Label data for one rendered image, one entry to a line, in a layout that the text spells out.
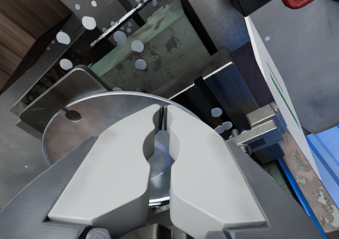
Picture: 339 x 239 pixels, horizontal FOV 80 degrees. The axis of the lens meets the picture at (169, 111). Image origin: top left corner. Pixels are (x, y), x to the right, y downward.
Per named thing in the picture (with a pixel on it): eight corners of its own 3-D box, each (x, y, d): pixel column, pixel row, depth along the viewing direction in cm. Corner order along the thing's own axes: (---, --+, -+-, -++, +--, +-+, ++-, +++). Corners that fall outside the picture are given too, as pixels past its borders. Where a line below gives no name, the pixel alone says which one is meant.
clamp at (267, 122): (196, 138, 44) (204, 181, 36) (274, 101, 38) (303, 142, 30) (210, 153, 47) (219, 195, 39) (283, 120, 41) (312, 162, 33)
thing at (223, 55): (67, 145, 53) (58, 164, 49) (224, 46, 37) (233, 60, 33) (142, 192, 69) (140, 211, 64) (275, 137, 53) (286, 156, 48)
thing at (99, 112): (128, 212, 49) (127, 216, 48) (7, 148, 33) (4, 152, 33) (241, 168, 39) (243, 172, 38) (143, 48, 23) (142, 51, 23)
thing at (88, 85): (53, 73, 39) (13, 119, 29) (103, 30, 35) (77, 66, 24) (138, 143, 53) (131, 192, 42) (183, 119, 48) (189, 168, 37)
